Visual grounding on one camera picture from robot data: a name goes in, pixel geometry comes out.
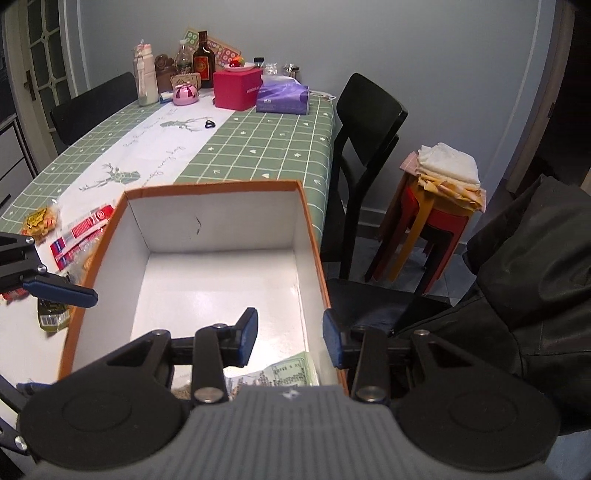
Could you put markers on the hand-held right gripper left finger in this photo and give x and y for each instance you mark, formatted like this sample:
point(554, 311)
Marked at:
point(247, 333)

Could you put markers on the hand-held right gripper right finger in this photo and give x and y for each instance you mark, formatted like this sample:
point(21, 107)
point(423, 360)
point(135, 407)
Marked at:
point(329, 338)

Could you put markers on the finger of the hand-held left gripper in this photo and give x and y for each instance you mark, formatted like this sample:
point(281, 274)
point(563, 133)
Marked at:
point(60, 294)
point(19, 443)

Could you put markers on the green snack packet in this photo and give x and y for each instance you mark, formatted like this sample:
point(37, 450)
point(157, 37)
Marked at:
point(51, 316)

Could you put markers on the clear candy packet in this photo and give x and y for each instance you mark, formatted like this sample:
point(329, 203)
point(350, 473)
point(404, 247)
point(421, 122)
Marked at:
point(82, 263)

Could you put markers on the yellow waffle packet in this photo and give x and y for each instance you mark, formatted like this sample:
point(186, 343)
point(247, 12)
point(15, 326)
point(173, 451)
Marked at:
point(41, 222)

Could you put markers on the orange cardboard box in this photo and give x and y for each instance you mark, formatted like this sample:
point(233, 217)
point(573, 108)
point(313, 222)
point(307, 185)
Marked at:
point(221, 221)

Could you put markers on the red white snack packet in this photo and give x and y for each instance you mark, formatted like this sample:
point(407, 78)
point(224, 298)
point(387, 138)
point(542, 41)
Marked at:
point(69, 249)
point(90, 222)

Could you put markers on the clear packet with green label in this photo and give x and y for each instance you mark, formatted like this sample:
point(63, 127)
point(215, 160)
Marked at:
point(286, 370)

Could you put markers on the white drawer cabinet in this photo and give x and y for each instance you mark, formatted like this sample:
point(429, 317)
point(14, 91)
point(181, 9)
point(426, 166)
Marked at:
point(11, 157)

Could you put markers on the red plastic stool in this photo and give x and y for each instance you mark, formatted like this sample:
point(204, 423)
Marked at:
point(445, 221)

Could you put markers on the green checked tablecloth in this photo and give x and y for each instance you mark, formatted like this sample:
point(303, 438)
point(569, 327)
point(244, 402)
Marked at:
point(258, 147)

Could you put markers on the black chair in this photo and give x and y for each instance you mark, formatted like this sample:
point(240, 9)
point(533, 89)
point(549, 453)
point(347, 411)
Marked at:
point(364, 120)
point(92, 110)

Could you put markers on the pink checked cloth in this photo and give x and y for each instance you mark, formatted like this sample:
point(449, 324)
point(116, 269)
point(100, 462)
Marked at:
point(408, 164)

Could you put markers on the yellow folded cloth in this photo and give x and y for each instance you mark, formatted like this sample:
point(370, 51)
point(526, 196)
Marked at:
point(461, 196)

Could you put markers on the dark jacket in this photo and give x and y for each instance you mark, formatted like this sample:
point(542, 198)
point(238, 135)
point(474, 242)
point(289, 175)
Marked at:
point(531, 286)

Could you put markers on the black clip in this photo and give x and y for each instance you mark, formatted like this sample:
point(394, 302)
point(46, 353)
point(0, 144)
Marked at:
point(209, 123)

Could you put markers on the white folded towel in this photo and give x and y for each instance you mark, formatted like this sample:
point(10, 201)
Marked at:
point(450, 161)

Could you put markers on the small white blue box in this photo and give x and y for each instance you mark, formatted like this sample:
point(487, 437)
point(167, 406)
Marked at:
point(166, 97)

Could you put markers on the white bottle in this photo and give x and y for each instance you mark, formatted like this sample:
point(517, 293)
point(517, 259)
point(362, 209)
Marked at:
point(147, 78)

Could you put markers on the pink round container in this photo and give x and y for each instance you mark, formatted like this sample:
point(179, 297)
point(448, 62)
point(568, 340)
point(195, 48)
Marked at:
point(186, 95)

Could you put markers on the door with glass panes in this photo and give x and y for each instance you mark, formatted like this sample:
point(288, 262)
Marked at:
point(51, 55)

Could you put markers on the purple tissue pack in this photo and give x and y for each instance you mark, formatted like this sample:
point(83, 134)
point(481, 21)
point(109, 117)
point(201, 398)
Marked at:
point(282, 97)

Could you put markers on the pink square box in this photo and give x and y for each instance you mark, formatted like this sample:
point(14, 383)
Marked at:
point(235, 90)

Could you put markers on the dark brown carved ornament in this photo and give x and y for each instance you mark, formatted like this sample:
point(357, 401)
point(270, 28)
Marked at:
point(164, 69)

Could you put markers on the tan wooden box with holes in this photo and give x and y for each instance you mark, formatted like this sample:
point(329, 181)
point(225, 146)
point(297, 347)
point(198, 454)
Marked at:
point(187, 79)

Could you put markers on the clear plastic bag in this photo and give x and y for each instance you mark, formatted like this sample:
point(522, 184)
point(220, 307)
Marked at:
point(281, 69)

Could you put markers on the clear plastic bottle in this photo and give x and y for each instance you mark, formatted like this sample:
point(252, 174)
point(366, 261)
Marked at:
point(183, 57)

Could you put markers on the brown liquor bottle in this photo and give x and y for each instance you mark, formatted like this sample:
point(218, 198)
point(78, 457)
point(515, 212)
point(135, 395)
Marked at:
point(204, 64)

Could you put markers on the red orange toy fruit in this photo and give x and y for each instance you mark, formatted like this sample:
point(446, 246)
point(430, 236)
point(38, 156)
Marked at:
point(238, 62)

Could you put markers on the black lidded jar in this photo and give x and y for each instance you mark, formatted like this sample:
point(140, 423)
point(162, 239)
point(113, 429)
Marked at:
point(259, 62)

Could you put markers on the tan pill blister card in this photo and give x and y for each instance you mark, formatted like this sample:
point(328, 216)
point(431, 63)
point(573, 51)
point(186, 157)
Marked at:
point(226, 53)

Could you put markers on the green pill blister card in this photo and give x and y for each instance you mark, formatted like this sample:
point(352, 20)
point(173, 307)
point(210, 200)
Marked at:
point(188, 36)

